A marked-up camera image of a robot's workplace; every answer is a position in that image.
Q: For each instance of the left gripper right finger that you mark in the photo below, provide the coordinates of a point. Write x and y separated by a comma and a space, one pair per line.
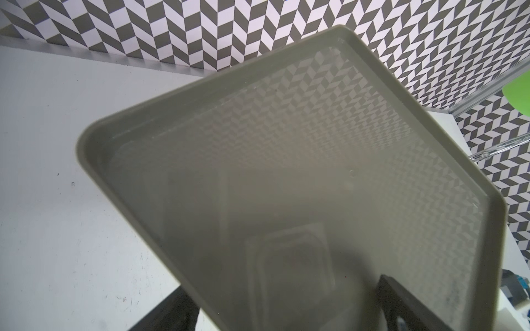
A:
402, 310

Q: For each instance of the grey drawer cabinet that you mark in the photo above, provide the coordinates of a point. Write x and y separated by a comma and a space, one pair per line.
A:
280, 190

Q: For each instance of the chrome spiral mug tree stand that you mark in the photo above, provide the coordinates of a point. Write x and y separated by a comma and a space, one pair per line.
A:
517, 94

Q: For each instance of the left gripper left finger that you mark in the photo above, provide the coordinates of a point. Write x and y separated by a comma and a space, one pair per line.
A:
177, 312

